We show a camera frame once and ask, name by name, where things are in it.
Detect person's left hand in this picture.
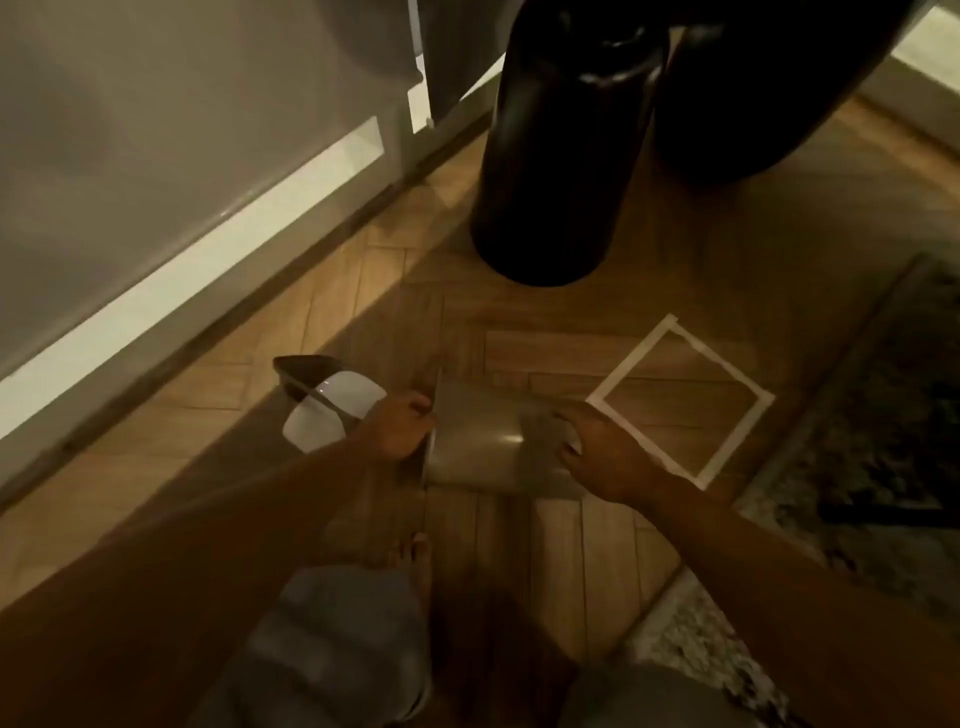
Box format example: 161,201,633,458
360,390,440,466

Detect patterned grey rug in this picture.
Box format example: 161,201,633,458
621,253,960,728

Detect person's grey shorts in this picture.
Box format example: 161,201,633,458
186,564,762,728

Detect person's left forearm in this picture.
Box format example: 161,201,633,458
0,442,376,728

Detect person's bare foot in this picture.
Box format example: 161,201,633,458
386,531,438,610

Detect tall black cylinder appliance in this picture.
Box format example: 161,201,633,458
468,0,670,290

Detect large black round object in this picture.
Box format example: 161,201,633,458
656,0,935,187

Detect person's right forearm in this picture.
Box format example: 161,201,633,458
637,480,960,728

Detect person's right hand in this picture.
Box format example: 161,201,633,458
553,401,663,507

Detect grey hanging fabric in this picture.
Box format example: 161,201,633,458
423,0,522,125

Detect grey cabinet with white base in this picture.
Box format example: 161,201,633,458
0,0,430,492

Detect white tape square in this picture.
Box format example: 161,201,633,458
584,312,778,491

